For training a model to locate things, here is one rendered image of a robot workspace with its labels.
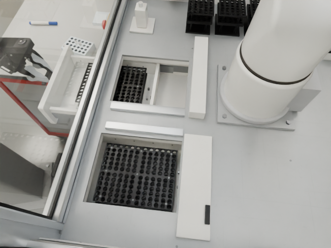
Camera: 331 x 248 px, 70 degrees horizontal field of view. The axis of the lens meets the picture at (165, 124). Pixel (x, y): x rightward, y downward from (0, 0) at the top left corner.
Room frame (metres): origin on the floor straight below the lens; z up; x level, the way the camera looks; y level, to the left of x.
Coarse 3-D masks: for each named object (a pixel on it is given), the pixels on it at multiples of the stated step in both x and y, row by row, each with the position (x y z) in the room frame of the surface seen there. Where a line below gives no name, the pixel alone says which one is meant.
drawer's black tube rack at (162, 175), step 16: (112, 144) 0.29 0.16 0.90; (112, 160) 0.25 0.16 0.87; (128, 160) 0.24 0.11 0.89; (144, 160) 0.24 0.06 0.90; (160, 160) 0.25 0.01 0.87; (176, 160) 0.24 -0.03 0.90; (112, 176) 0.19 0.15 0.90; (128, 176) 0.20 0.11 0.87; (144, 176) 0.19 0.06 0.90; (160, 176) 0.19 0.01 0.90; (112, 192) 0.14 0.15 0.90; (128, 192) 0.14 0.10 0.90; (144, 192) 0.15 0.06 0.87; (160, 192) 0.14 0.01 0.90; (144, 208) 0.10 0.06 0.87; (160, 208) 0.10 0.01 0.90
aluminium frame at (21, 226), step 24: (120, 0) 0.85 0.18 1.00; (120, 24) 0.75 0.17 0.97; (96, 96) 0.41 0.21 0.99; (72, 168) 0.18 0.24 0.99; (72, 192) 0.13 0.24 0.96; (0, 216) 0.04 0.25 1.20; (24, 216) 0.05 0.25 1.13; (0, 240) 0.01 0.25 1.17; (24, 240) 0.01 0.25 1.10; (48, 240) 0.02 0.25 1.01
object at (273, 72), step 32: (288, 0) 0.42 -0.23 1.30; (320, 0) 0.42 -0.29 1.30; (256, 32) 0.42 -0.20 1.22; (288, 32) 0.38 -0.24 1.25; (320, 32) 0.38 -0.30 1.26; (256, 64) 0.39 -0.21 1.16; (288, 64) 0.36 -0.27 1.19; (224, 96) 0.42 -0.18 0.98; (256, 96) 0.36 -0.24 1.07; (288, 96) 0.35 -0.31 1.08; (288, 128) 0.32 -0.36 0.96
